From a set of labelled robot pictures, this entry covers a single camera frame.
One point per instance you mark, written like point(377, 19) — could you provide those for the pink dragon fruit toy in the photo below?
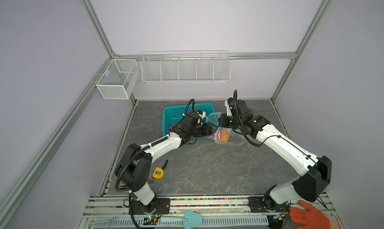
point(217, 136)

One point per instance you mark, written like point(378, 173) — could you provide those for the silver wrench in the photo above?
point(106, 222)

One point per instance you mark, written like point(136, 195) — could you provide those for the white mesh wall box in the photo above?
point(119, 79)

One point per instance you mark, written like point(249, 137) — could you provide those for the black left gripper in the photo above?
point(208, 131)

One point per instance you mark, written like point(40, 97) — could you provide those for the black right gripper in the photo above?
point(222, 119)

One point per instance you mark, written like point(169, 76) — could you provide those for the yellow tape measure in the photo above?
point(159, 172)

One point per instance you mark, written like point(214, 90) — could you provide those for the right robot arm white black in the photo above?
point(314, 173)

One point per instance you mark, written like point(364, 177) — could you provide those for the clear zip top bag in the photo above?
point(235, 139)

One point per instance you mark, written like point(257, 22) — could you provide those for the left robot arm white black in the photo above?
point(133, 169)

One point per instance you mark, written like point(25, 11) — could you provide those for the orange gloved hand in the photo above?
point(311, 218)

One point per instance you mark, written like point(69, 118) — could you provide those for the teal silicone spatula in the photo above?
point(190, 220)

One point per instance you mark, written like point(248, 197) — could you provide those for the white wire wall rack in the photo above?
point(196, 66)

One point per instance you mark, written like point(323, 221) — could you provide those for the teal plastic basket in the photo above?
point(173, 114)

